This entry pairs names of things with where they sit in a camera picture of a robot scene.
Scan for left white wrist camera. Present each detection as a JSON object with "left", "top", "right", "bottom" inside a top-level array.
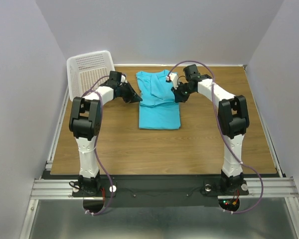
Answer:
[{"left": 121, "top": 74, "right": 128, "bottom": 83}]

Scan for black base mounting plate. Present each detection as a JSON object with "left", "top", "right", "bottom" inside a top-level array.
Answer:
[{"left": 69, "top": 174, "right": 249, "bottom": 209}]

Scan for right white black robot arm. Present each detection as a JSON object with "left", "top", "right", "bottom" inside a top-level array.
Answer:
[{"left": 166, "top": 64, "right": 250, "bottom": 193}]

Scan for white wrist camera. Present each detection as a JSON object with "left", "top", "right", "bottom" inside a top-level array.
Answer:
[
  {"left": 121, "top": 74, "right": 128, "bottom": 83},
  {"left": 166, "top": 73, "right": 178, "bottom": 90}
]

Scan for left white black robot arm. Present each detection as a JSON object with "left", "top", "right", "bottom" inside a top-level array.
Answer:
[{"left": 69, "top": 71, "right": 142, "bottom": 196}]

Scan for aluminium frame rail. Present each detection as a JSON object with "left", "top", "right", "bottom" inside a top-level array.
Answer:
[{"left": 19, "top": 65, "right": 77, "bottom": 239}]

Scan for white plastic perforated basket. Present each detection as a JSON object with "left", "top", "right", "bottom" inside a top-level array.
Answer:
[{"left": 66, "top": 50, "right": 115, "bottom": 100}]

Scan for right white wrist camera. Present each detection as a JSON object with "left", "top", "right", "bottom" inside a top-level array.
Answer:
[{"left": 166, "top": 73, "right": 178, "bottom": 90}]

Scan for turquoise t shirt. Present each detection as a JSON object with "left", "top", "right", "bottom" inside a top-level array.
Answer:
[{"left": 136, "top": 70, "right": 181, "bottom": 130}]

